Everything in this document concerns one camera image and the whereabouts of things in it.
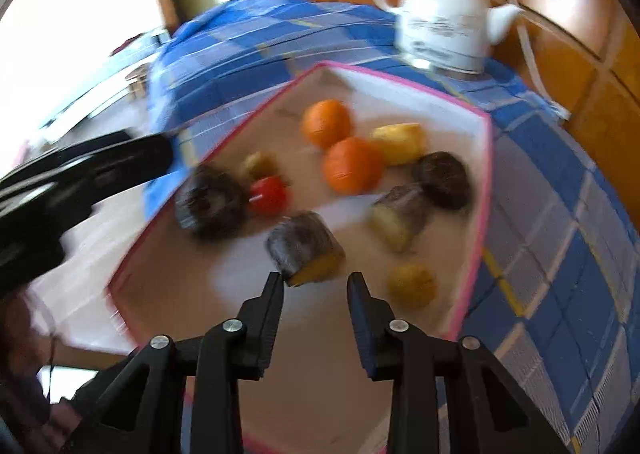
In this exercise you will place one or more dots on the dark brown wrinkled fruit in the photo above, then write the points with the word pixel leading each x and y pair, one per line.
pixel 211 204

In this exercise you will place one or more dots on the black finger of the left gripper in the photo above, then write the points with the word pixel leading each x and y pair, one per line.
pixel 58 190

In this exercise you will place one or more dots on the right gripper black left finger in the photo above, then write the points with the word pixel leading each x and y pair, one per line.
pixel 141 411

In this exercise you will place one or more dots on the blue plaid tablecloth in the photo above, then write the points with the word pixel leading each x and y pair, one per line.
pixel 558 287

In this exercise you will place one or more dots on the white ceramic electric kettle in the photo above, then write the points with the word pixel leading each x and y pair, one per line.
pixel 453 35

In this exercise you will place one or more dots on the cut sugarcane piece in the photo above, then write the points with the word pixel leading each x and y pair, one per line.
pixel 304 250
pixel 400 215

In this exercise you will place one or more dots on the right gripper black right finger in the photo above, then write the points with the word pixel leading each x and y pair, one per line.
pixel 488 412

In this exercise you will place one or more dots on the dark round fruit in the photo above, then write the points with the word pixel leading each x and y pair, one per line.
pixel 444 180

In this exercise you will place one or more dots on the white tray with pink rim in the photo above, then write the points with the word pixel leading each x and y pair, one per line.
pixel 315 396

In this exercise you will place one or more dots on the orange mandarin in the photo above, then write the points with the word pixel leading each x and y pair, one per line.
pixel 326 123
pixel 353 166

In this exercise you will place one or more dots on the small wooden stool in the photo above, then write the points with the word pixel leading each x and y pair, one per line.
pixel 137 80

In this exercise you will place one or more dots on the small yellow round fruit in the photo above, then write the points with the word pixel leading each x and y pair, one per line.
pixel 412 286
pixel 258 166

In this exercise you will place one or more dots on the yellow fruit chunk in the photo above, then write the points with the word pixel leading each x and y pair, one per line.
pixel 399 144

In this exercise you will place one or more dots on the small red tomato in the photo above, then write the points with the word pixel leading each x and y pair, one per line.
pixel 269 196

